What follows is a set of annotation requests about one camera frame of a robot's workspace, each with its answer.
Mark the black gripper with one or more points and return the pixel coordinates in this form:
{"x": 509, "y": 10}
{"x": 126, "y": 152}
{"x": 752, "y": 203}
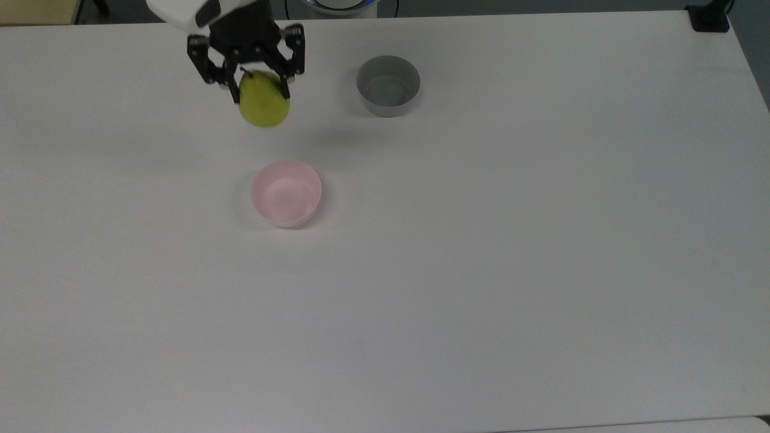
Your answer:
{"x": 246, "y": 33}

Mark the green pear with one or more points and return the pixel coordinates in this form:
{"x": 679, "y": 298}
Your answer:
{"x": 264, "y": 105}

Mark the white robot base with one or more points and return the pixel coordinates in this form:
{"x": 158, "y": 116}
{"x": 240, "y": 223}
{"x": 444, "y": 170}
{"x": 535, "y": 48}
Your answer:
{"x": 341, "y": 6}

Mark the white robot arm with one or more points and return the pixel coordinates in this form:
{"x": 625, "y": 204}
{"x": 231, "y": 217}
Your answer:
{"x": 180, "y": 11}

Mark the grey plastic bowl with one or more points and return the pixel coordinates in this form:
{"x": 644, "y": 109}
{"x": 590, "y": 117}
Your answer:
{"x": 388, "y": 87}

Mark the pink plastic bowl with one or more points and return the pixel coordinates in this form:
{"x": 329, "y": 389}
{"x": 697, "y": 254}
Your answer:
{"x": 286, "y": 195}

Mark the black stand leg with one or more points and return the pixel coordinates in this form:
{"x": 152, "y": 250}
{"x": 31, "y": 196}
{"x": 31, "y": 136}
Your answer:
{"x": 101, "y": 6}

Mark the yellowish wooden furniture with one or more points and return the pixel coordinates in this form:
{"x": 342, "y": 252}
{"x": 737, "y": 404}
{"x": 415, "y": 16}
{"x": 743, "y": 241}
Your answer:
{"x": 36, "y": 11}

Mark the black table clamp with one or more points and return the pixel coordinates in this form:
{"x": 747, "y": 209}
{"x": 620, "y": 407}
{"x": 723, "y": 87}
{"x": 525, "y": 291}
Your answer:
{"x": 708, "y": 17}

